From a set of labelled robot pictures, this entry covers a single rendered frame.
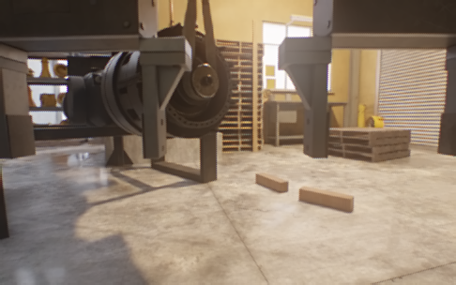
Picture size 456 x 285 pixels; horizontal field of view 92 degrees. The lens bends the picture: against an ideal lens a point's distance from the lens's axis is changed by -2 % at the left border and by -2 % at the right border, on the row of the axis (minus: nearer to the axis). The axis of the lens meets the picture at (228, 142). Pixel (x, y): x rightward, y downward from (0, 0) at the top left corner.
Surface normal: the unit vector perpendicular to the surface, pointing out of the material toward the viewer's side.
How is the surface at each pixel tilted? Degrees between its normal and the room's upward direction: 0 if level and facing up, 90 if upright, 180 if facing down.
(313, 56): 90
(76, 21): 90
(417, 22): 90
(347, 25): 90
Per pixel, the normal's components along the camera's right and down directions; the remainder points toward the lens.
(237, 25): 0.25, 0.11
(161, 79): -0.01, 0.11
